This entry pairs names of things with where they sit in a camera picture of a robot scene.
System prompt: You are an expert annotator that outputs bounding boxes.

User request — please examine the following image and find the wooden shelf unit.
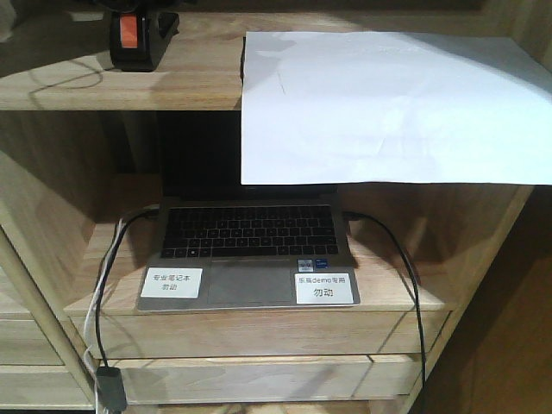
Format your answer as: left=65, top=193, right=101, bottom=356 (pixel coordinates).
left=1, top=1, right=551, bottom=413

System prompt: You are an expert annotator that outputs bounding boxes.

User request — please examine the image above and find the left white laptop label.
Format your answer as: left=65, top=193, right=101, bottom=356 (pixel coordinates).
left=141, top=267, right=203, bottom=298

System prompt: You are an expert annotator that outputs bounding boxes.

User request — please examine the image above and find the black cable left of laptop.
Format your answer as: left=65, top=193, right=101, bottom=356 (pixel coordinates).
left=95, top=210, right=160, bottom=367

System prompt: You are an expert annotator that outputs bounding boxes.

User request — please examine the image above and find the grey open laptop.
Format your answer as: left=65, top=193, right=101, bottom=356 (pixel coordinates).
left=136, top=110, right=361, bottom=312

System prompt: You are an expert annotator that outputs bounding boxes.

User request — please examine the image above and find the white laptop label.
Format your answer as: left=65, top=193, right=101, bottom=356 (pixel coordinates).
left=141, top=267, right=203, bottom=298
left=294, top=273, right=354, bottom=305

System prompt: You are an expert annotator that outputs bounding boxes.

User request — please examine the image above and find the black orange stapler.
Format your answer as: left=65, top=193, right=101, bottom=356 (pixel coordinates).
left=110, top=9, right=179, bottom=72

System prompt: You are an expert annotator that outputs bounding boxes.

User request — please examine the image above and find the right white laptop label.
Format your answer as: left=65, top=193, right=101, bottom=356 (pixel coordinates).
left=294, top=273, right=354, bottom=305

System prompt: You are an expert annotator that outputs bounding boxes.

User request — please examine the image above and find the white paper sheet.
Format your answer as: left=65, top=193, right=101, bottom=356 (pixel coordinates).
left=241, top=32, right=551, bottom=185

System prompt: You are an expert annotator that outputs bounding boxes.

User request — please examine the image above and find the black cable of laptop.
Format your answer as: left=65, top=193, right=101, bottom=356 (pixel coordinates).
left=95, top=210, right=160, bottom=367
left=342, top=210, right=429, bottom=414

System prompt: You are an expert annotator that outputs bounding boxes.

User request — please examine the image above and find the grey usb adapter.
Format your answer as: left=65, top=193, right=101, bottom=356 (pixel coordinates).
left=96, top=367, right=128, bottom=413

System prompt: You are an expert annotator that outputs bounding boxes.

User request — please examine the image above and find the black cable right of laptop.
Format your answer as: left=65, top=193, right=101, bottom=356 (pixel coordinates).
left=342, top=210, right=429, bottom=414

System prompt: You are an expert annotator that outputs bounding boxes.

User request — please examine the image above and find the white cable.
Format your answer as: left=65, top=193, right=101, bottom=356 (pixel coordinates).
left=83, top=209, right=161, bottom=414

